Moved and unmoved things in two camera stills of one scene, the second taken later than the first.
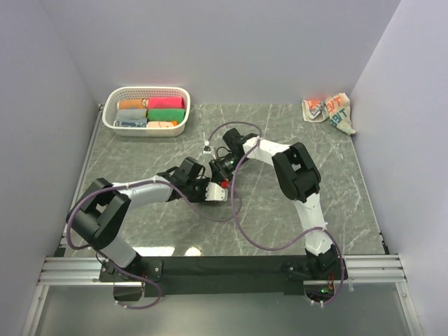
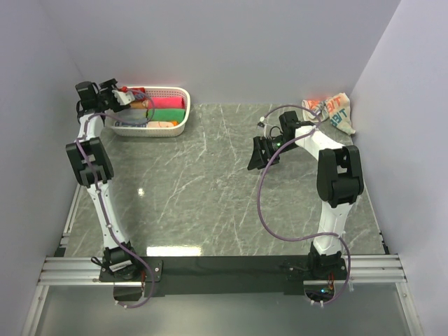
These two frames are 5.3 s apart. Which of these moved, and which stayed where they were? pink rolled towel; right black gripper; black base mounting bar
Moved: right black gripper
Stayed: black base mounting bar; pink rolled towel
